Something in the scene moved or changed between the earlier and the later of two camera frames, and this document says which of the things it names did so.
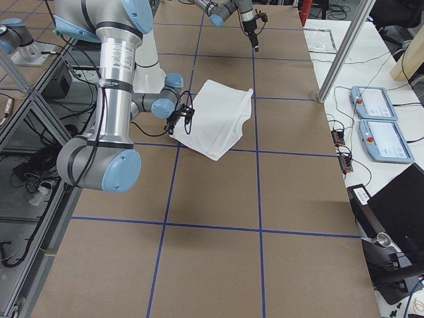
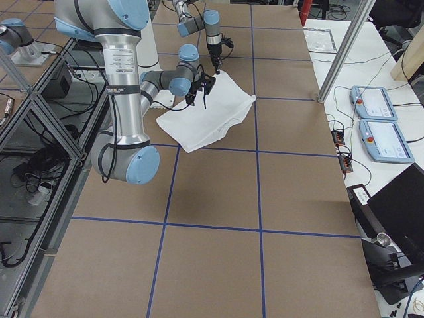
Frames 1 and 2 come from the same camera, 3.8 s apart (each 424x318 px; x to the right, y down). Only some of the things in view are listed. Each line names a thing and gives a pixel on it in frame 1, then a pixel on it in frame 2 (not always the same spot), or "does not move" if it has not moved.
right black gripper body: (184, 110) to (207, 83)
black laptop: (399, 208) does not move
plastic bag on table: (320, 40) does not move
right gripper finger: (169, 127) to (190, 99)
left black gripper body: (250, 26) to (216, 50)
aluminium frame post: (364, 11) does not move
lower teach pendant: (385, 142) does not move
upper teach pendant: (372, 103) does not move
